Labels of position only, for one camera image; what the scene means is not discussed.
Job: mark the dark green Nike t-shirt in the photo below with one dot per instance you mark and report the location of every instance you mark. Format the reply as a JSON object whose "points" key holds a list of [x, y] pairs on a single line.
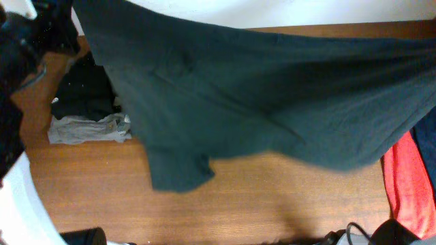
{"points": [[196, 92]]}

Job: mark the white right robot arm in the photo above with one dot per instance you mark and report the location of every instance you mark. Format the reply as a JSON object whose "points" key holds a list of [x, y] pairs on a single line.
{"points": [[390, 232]]}

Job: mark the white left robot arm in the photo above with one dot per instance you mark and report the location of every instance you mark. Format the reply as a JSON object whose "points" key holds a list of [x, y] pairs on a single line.
{"points": [[29, 30]]}

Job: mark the grey folded garment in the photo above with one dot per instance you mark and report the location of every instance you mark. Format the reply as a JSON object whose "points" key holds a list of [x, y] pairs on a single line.
{"points": [[77, 129]]}

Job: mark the black folded garment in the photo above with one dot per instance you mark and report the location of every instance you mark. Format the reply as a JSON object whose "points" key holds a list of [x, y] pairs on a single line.
{"points": [[85, 90]]}

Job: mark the navy blue garment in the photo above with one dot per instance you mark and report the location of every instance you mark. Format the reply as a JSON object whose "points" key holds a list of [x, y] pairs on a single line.
{"points": [[424, 136]]}

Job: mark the red shirt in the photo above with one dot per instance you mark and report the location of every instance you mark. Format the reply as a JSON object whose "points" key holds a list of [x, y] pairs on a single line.
{"points": [[409, 190]]}

